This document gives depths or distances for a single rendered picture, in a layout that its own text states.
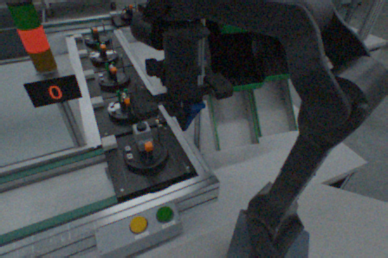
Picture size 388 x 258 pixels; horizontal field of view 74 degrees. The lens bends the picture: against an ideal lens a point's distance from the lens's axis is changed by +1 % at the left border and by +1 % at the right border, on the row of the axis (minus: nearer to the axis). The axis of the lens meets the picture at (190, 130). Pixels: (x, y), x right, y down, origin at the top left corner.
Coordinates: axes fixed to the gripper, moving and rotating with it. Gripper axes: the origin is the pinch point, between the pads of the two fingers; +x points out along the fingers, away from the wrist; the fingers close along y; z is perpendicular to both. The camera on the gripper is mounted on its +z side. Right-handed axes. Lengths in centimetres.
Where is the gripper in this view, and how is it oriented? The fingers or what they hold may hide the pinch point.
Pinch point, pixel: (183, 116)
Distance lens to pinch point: 50.3
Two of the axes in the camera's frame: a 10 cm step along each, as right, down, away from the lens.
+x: 0.0, 7.5, 6.6
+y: -9.1, 2.7, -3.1
